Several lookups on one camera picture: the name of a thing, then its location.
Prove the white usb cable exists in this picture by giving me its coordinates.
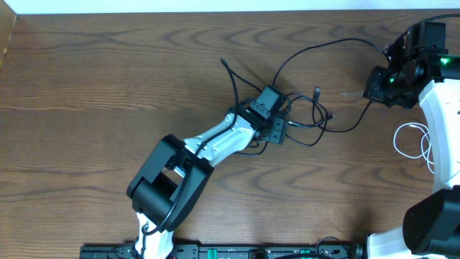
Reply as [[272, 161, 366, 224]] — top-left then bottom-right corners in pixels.
[[392, 122, 436, 175]]

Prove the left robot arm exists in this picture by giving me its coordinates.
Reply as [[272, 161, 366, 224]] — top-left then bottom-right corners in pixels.
[[126, 86, 288, 258]]

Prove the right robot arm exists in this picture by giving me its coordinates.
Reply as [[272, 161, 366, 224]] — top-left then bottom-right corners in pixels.
[[363, 17, 459, 258]]

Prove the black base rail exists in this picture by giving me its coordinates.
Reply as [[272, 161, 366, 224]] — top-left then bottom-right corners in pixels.
[[79, 243, 367, 259]]

